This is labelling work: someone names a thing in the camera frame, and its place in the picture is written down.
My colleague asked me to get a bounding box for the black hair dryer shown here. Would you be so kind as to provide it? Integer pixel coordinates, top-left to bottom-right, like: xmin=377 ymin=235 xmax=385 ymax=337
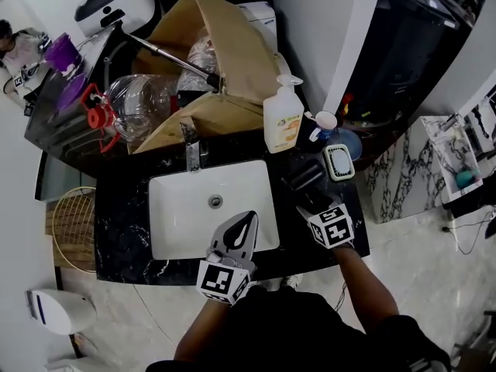
xmin=280 ymin=159 xmax=339 ymax=213

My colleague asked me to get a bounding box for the person's right forearm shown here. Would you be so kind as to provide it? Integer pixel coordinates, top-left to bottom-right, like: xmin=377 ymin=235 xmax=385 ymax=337
xmin=332 ymin=242 xmax=401 ymax=335

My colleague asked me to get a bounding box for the metal pole black handle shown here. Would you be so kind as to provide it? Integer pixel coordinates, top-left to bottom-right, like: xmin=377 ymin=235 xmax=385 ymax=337
xmin=115 ymin=24 xmax=222 ymax=89

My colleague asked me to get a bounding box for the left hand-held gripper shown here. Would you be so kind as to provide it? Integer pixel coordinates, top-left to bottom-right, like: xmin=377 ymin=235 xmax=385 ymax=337
xmin=195 ymin=210 xmax=260 ymax=306

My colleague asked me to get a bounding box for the white toilet tank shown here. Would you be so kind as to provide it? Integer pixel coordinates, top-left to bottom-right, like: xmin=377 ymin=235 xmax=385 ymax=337
xmin=239 ymin=1 xmax=278 ymax=52

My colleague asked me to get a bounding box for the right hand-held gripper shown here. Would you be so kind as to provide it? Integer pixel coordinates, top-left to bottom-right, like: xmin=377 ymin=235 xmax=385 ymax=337
xmin=295 ymin=195 xmax=356 ymax=250

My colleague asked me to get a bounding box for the gold wire basket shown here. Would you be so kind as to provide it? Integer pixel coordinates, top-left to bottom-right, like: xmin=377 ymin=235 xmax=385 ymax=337
xmin=51 ymin=186 xmax=98 ymax=274

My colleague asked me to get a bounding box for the dark mug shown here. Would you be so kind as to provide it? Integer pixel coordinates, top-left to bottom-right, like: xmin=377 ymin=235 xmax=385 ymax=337
xmin=296 ymin=113 xmax=327 ymax=155

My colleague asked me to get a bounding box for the white pump soap bottle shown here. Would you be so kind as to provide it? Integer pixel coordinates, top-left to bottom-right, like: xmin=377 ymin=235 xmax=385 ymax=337
xmin=263 ymin=74 xmax=305 ymax=155

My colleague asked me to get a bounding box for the clear plastic bag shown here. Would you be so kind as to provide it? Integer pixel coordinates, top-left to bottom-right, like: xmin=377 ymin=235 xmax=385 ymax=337
xmin=177 ymin=29 xmax=224 ymax=92

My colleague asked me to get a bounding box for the white rounded bin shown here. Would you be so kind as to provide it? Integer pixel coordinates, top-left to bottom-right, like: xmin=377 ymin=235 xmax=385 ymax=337
xmin=25 ymin=288 xmax=98 ymax=336

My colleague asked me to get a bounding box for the white and blue cup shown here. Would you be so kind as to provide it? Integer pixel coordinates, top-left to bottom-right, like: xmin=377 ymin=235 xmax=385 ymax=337
xmin=312 ymin=110 xmax=339 ymax=142

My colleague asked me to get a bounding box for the red small object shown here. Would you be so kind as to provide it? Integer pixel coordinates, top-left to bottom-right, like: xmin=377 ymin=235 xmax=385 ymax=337
xmin=339 ymin=92 xmax=356 ymax=116

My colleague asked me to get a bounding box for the white sink basin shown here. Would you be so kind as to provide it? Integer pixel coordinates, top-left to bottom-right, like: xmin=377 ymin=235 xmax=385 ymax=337
xmin=148 ymin=160 xmax=281 ymax=261

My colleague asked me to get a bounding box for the person's white shoe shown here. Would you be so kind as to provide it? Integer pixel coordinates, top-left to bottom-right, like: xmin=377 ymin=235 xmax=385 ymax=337
xmin=257 ymin=273 xmax=304 ymax=292

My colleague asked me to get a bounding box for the purple bucket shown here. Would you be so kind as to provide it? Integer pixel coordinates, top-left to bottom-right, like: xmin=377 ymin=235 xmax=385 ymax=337
xmin=43 ymin=33 xmax=83 ymax=74

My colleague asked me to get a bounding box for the chrome faucet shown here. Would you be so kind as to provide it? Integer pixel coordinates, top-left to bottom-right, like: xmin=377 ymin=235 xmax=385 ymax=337
xmin=179 ymin=122 xmax=210 ymax=174

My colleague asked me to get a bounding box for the blue bowl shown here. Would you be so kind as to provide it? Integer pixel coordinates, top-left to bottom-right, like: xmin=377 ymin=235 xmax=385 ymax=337
xmin=329 ymin=127 xmax=363 ymax=162

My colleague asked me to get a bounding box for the white marble cabinet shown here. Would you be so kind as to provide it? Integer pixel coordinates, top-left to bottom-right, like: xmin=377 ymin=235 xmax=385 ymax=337
xmin=365 ymin=113 xmax=486 ymax=225

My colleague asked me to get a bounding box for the brown cardboard box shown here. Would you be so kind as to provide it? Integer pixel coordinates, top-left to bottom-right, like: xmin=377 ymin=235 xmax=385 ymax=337
xmin=130 ymin=0 xmax=281 ymax=155

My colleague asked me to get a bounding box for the clear water jug red cap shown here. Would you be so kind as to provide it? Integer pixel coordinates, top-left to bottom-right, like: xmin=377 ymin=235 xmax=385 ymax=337
xmin=80 ymin=74 xmax=183 ymax=154

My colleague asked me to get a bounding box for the teal object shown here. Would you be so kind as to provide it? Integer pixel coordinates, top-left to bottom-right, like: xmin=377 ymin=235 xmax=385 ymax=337
xmin=454 ymin=168 xmax=482 ymax=189

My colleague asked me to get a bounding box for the black floor cable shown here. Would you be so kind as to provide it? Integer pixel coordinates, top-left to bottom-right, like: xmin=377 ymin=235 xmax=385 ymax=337
xmin=441 ymin=206 xmax=496 ymax=256

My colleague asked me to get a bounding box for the white and black appliance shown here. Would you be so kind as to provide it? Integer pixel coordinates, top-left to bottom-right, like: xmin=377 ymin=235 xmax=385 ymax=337
xmin=73 ymin=0 xmax=157 ymax=39

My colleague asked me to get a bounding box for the person's left forearm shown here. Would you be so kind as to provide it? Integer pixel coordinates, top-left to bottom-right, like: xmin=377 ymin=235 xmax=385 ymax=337
xmin=173 ymin=297 xmax=234 ymax=363

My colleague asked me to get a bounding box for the person's black shirt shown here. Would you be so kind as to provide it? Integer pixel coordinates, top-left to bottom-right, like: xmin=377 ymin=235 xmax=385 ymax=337
xmin=146 ymin=284 xmax=453 ymax=372

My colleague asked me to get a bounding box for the black marble sink counter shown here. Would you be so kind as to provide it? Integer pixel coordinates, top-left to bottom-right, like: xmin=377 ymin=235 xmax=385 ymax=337
xmin=94 ymin=129 xmax=371 ymax=287

